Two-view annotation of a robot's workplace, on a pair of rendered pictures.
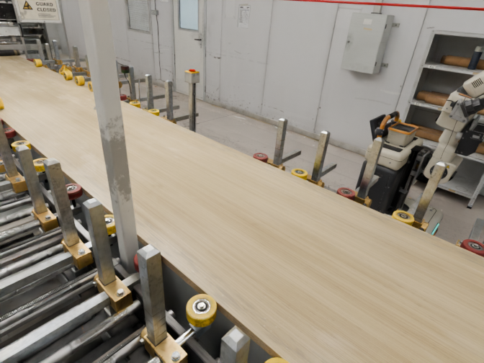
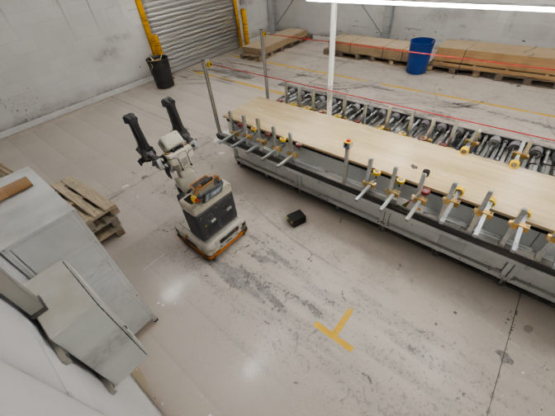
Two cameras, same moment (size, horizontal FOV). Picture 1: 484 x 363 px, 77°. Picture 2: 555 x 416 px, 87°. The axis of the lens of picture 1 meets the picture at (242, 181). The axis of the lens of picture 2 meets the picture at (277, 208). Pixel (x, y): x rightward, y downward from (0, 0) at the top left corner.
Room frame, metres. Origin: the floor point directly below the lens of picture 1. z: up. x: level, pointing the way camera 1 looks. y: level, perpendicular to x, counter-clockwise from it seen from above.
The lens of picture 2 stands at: (4.63, -0.21, 2.77)
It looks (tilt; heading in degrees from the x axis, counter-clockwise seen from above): 43 degrees down; 184
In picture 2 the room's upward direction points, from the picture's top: 6 degrees counter-clockwise
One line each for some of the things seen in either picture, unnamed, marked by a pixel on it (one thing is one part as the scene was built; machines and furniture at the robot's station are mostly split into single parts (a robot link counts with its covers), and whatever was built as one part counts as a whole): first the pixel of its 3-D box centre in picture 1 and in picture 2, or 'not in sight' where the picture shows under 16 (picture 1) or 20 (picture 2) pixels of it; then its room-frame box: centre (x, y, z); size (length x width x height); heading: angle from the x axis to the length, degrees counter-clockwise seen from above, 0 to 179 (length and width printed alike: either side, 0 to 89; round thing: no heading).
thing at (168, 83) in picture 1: (169, 113); (367, 177); (2.22, 0.58, 0.88); 0.04 x 0.04 x 0.48; 50
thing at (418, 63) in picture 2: not in sight; (419, 55); (-3.03, 3.05, 0.36); 0.59 x 0.57 x 0.73; 140
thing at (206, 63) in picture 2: not in sight; (215, 98); (0.72, -1.18, 1.20); 0.15 x 0.12 x 1.00; 50
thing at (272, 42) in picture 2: not in sight; (277, 40); (-6.09, -0.41, 0.23); 2.41 x 0.77 x 0.17; 142
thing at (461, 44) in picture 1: (456, 119); (76, 267); (3.11, -2.12, 0.78); 0.90 x 0.45 x 1.55; 50
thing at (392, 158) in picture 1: (392, 169); (207, 205); (2.18, -1.17, 0.59); 0.55 x 0.34 x 0.83; 140
